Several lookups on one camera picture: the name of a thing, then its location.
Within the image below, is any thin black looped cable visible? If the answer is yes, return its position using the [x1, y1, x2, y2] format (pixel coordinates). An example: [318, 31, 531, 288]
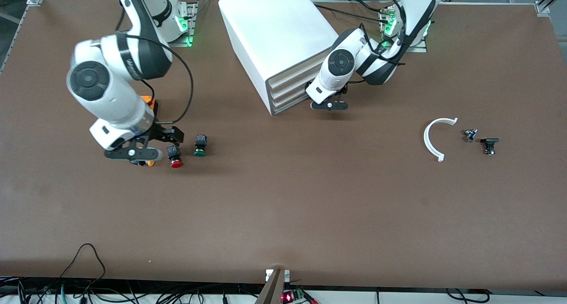
[60, 243, 106, 280]

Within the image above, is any orange switch box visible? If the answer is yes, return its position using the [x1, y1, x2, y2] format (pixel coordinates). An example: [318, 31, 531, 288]
[141, 96, 159, 121]

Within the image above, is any white curved plastic piece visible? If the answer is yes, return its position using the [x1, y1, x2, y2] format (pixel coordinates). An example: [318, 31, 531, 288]
[423, 117, 458, 163]

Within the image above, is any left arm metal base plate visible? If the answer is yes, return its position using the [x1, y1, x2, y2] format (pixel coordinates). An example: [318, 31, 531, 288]
[380, 5, 428, 53]

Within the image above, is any black power cable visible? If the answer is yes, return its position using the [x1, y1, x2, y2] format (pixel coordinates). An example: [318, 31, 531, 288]
[312, 3, 390, 23]

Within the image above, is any white plastic drawer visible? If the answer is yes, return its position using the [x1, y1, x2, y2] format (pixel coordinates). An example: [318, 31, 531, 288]
[270, 74, 316, 101]
[268, 60, 324, 90]
[271, 91, 313, 113]

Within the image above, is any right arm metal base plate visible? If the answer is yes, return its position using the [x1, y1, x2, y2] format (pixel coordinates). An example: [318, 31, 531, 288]
[146, 3, 198, 47]

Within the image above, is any small black clamp part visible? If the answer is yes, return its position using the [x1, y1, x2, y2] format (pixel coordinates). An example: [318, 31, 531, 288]
[480, 137, 500, 156]

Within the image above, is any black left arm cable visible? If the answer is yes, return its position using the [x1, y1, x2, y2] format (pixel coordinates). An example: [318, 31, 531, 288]
[358, 3, 407, 66]

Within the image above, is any circuit board with red light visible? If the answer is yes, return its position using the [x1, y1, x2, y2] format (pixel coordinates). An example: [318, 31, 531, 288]
[280, 288, 318, 304]

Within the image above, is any metal bracket bar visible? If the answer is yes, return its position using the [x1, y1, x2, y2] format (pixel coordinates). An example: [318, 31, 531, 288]
[255, 269, 291, 304]

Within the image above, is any white drawer cabinet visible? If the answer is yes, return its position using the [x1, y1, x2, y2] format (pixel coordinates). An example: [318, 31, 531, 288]
[218, 0, 339, 116]

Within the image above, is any red mushroom push button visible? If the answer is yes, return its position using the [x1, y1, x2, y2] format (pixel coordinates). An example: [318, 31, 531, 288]
[167, 145, 183, 168]

